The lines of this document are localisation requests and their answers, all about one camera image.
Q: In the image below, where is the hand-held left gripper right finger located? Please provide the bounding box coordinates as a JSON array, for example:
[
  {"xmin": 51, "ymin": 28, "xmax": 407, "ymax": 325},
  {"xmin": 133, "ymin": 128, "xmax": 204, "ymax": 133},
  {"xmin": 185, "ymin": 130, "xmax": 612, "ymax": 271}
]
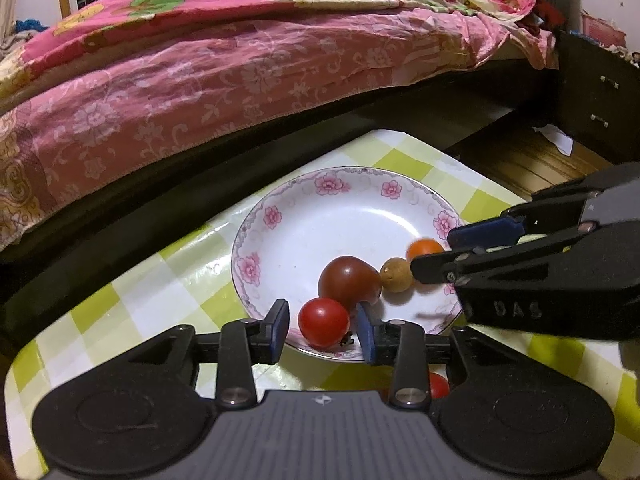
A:
[{"xmin": 355, "ymin": 302, "xmax": 517, "ymax": 409}]

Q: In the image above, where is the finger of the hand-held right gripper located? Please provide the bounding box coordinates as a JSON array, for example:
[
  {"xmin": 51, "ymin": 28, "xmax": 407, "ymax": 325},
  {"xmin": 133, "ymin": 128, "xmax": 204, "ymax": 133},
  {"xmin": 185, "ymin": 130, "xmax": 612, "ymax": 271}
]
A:
[
  {"xmin": 446, "ymin": 175, "xmax": 602, "ymax": 252},
  {"xmin": 409, "ymin": 222, "xmax": 599, "ymax": 286}
]

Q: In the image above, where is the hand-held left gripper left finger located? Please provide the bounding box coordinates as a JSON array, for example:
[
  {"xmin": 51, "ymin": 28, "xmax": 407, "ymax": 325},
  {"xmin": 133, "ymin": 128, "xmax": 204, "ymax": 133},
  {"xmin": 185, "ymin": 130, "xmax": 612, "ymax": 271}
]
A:
[{"xmin": 129, "ymin": 299, "xmax": 291, "ymax": 408}]

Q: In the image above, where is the bright red tomato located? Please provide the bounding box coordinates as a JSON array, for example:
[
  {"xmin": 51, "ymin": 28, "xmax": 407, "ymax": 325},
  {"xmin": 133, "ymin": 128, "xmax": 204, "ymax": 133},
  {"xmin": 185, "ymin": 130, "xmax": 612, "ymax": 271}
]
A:
[{"xmin": 298, "ymin": 297, "xmax": 351, "ymax": 349}]

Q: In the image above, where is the orange cherry tomato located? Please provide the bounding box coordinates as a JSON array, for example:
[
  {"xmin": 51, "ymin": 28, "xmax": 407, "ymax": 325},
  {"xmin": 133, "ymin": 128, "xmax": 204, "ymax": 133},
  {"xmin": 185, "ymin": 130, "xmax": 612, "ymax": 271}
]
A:
[{"xmin": 405, "ymin": 238, "xmax": 446, "ymax": 263}]

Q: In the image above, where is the yellow cherry tomato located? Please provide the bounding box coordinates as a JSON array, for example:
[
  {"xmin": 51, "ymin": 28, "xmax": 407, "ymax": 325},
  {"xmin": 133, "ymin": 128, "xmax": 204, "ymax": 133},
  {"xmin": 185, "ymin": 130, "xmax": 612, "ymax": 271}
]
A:
[{"xmin": 379, "ymin": 257, "xmax": 415, "ymax": 293}]

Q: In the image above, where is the white floral plate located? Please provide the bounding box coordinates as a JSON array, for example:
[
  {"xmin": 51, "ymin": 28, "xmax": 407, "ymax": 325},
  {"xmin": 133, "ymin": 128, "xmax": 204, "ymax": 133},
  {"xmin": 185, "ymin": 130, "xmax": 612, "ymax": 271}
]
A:
[{"xmin": 230, "ymin": 166, "xmax": 467, "ymax": 362}]

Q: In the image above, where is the dark red tomato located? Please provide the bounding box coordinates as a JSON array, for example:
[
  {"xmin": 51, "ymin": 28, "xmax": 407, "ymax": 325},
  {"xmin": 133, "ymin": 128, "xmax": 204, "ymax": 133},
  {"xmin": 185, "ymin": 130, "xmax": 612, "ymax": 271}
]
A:
[{"xmin": 318, "ymin": 255, "xmax": 383, "ymax": 311}]

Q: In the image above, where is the small red cherry tomato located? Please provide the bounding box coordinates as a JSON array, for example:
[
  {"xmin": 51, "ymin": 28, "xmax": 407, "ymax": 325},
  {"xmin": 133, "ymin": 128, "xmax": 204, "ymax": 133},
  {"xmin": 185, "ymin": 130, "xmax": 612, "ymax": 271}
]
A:
[{"xmin": 428, "ymin": 372, "xmax": 450, "ymax": 400}]

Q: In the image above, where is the white paper sheet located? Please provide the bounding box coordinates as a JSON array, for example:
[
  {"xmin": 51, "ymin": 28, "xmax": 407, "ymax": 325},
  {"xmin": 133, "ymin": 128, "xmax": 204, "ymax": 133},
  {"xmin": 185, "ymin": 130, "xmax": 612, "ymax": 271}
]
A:
[{"xmin": 532, "ymin": 125, "xmax": 577, "ymax": 157}]

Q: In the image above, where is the dark nightstand with drawers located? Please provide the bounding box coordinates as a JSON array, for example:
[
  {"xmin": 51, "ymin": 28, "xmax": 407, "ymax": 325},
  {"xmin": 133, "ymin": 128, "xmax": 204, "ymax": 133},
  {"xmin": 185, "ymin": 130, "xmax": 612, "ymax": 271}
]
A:
[{"xmin": 554, "ymin": 29, "xmax": 640, "ymax": 165}]

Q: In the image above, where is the dark red clothing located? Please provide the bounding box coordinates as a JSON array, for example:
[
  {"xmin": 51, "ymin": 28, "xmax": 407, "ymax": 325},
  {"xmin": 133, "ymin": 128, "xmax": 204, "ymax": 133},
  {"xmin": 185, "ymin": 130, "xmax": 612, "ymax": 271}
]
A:
[{"xmin": 520, "ymin": 0, "xmax": 567, "ymax": 37}]

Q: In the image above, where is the pink basket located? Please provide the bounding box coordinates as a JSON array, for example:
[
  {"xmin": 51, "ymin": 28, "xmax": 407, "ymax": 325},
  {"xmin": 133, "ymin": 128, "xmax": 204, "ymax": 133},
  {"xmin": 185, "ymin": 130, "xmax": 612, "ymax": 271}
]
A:
[{"xmin": 580, "ymin": 9, "xmax": 629, "ymax": 50}]

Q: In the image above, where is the pink floral bed sheet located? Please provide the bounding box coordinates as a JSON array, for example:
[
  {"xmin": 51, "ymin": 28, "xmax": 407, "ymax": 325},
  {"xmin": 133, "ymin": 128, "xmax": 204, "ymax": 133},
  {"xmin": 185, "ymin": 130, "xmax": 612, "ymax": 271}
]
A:
[{"xmin": 0, "ymin": 7, "xmax": 518, "ymax": 252}]

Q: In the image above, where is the colourful printed quilt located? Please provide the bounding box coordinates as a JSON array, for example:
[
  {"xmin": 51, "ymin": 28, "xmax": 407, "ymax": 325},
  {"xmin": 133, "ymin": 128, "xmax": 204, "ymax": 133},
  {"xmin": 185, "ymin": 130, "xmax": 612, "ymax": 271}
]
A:
[{"xmin": 0, "ymin": 0, "xmax": 560, "ymax": 102}]

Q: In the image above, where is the dark wooden bed frame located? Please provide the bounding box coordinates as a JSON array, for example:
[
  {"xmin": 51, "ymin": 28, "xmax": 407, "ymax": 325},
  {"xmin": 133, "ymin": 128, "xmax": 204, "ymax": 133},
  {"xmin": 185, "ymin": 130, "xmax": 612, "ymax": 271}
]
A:
[{"xmin": 0, "ymin": 57, "xmax": 558, "ymax": 356}]

